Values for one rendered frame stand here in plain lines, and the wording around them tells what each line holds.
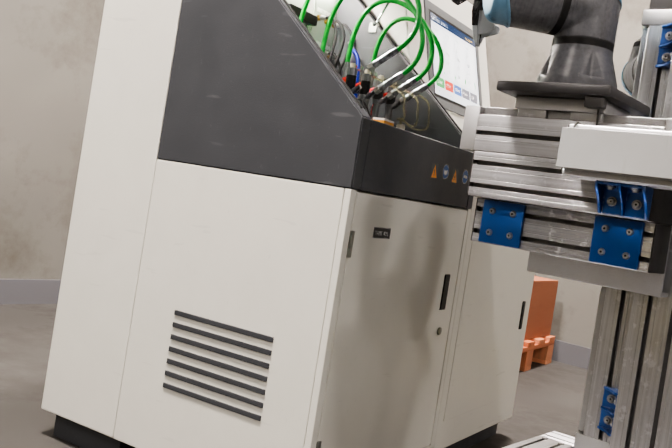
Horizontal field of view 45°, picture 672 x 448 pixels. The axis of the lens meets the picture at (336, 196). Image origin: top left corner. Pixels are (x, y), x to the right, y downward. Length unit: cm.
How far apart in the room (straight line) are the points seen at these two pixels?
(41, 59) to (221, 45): 224
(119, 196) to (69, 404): 57
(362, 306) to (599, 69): 75
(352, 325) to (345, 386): 14
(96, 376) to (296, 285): 67
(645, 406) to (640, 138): 57
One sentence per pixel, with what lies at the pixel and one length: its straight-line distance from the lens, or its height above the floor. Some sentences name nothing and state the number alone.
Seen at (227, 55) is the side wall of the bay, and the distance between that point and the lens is 203.
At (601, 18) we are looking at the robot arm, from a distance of 163.
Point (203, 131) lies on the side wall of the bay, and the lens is 203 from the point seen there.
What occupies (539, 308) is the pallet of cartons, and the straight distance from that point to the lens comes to 465.
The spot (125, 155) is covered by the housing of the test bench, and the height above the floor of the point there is 79.
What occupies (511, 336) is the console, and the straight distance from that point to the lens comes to 294.
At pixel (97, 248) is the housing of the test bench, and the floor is 53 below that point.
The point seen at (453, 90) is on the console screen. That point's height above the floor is 118.
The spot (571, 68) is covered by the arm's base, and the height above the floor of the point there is 107.
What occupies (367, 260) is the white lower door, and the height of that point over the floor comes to 63.
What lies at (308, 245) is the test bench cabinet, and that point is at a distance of 182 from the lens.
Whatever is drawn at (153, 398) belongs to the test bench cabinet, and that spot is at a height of 20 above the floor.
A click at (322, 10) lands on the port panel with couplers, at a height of 133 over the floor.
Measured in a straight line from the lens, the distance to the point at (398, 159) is 195.
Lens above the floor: 78
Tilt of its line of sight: level
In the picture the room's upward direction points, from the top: 9 degrees clockwise
